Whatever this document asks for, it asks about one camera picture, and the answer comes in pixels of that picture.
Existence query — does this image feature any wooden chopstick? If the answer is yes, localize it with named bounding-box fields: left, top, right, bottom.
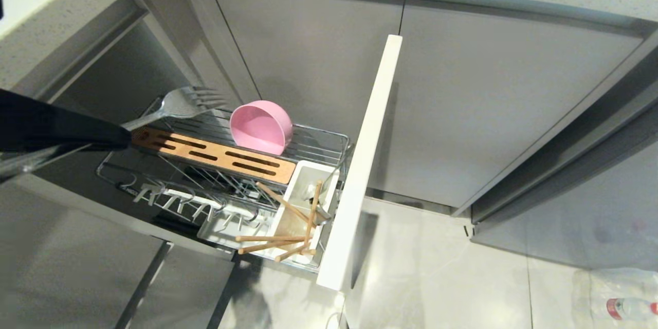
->
left=235, top=235, right=307, bottom=243
left=237, top=241, right=305, bottom=255
left=256, top=182, right=310, bottom=223
left=274, top=246, right=311, bottom=263
left=305, top=180, right=323, bottom=248

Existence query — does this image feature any grey cabinet drawer front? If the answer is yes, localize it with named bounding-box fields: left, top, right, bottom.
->
left=0, top=174, right=166, bottom=329
left=122, top=243, right=238, bottom=329

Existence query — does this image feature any white drawer front panel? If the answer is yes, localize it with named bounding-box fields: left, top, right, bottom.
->
left=316, top=34, right=403, bottom=291

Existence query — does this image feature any grey cabinet side panel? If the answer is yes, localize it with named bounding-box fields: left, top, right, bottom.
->
left=470, top=107, right=658, bottom=271

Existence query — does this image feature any grey cabinet door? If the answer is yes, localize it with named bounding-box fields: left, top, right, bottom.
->
left=368, top=2, right=646, bottom=212

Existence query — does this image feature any clear bottle with red label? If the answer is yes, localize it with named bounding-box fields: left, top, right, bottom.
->
left=606, top=297, right=658, bottom=320

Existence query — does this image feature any clear plastic bag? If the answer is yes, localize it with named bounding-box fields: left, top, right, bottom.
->
left=572, top=266, right=658, bottom=329

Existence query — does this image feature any white plastic utensil caddy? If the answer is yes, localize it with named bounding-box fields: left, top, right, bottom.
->
left=269, top=160, right=341, bottom=263

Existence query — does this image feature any silver metal fork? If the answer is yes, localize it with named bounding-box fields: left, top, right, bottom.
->
left=0, top=86, right=230, bottom=178

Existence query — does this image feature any chrome wire dish rack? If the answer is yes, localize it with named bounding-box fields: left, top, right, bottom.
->
left=96, top=97, right=356, bottom=274

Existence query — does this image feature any slotted wooden knife holder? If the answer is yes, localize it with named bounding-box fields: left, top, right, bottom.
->
left=131, top=126, right=298, bottom=185

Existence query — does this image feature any speckled grey countertop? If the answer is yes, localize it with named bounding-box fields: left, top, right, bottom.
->
left=0, top=0, right=658, bottom=47

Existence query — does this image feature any white plastic drip tray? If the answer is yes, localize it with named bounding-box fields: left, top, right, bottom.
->
left=197, top=209, right=281, bottom=250

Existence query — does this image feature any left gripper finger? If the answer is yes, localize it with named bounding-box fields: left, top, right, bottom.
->
left=0, top=88, right=133, bottom=153

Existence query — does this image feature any pink plastic bowl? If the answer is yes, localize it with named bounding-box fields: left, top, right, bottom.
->
left=229, top=100, right=294, bottom=156

